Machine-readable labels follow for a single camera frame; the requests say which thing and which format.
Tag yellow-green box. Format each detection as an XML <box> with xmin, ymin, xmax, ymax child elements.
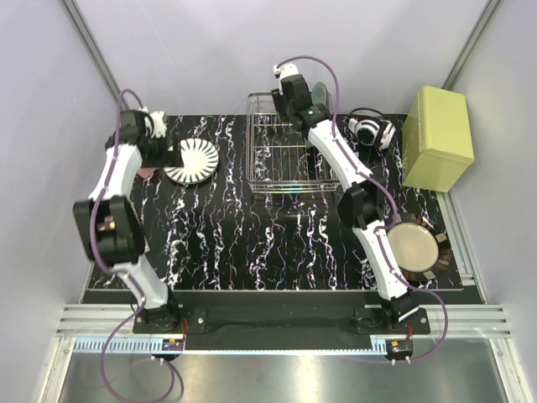
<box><xmin>402</xmin><ymin>86</ymin><xmax>474</xmax><ymax>192</ymax></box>

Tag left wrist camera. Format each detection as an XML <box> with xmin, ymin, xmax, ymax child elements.
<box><xmin>142</xmin><ymin>108</ymin><xmax>168</xmax><ymax>139</ymax></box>

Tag pink cube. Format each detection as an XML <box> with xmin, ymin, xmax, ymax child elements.
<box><xmin>137</xmin><ymin>168</ymin><xmax>157</xmax><ymax>180</ymax></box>

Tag beige brown rimmed plate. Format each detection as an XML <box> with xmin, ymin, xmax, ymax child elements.
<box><xmin>388</xmin><ymin>213</ymin><xmax>454</xmax><ymax>283</ymax></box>

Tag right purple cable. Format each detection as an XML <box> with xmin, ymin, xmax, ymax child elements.
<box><xmin>274</xmin><ymin>54</ymin><xmax>450</xmax><ymax>364</ymax></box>

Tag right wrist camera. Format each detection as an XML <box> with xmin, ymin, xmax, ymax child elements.
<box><xmin>273</xmin><ymin>63</ymin><xmax>300</xmax><ymax>80</ymax></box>

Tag white black headphones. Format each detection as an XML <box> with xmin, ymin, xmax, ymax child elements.
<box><xmin>347</xmin><ymin>107</ymin><xmax>397</xmax><ymax>150</ymax></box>

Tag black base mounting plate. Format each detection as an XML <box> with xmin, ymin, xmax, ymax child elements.
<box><xmin>134</xmin><ymin>290</ymin><xmax>430</xmax><ymax>353</ymax></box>

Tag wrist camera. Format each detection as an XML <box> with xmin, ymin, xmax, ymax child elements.
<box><xmin>142</xmin><ymin>108</ymin><xmax>168</xmax><ymax>139</ymax></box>
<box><xmin>273</xmin><ymin>63</ymin><xmax>300</xmax><ymax>80</ymax></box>

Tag white blue striped plate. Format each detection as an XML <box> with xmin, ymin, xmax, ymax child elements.
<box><xmin>164</xmin><ymin>138</ymin><xmax>219</xmax><ymax>186</ymax></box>

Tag light blue plate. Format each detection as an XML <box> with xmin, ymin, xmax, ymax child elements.
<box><xmin>310</xmin><ymin>81</ymin><xmax>331</xmax><ymax>107</ymax></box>

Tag dark book with house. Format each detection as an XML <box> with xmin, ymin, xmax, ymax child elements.
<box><xmin>129</xmin><ymin>200</ymin><xmax>150</xmax><ymax>254</ymax></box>

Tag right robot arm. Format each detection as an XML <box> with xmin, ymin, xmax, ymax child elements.
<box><xmin>271</xmin><ymin>72</ymin><xmax>418</xmax><ymax>333</ymax></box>

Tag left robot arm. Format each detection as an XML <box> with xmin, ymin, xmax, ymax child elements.
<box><xmin>72</xmin><ymin>107</ymin><xmax>181</xmax><ymax>332</ymax></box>

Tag metal wire dish rack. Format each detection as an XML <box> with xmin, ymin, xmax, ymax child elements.
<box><xmin>246</xmin><ymin>92</ymin><xmax>340</xmax><ymax>194</ymax></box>

